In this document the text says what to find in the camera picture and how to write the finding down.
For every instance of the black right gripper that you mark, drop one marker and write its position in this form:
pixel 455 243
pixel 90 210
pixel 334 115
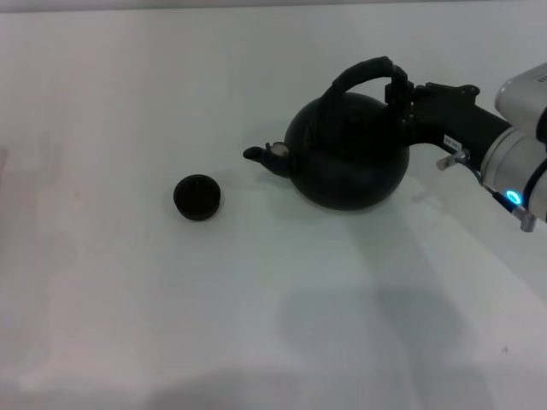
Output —
pixel 453 119

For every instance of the small dark round teacup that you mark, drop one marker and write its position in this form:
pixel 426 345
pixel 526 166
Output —
pixel 197 197

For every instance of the silver metal wrist bracket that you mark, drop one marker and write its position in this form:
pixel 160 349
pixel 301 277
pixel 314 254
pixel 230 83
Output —
pixel 453 160
pixel 526 218

